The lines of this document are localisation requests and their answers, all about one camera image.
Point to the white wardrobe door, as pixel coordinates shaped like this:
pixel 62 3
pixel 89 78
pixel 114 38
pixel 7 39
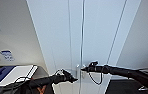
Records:
pixel 53 33
pixel 100 33

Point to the white flat board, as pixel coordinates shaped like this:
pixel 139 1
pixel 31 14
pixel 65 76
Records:
pixel 18 75

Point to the orange metal frame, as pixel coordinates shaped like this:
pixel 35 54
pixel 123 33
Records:
pixel 41 89

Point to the blue and white wall label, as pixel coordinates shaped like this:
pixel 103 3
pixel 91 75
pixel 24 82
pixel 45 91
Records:
pixel 6 55

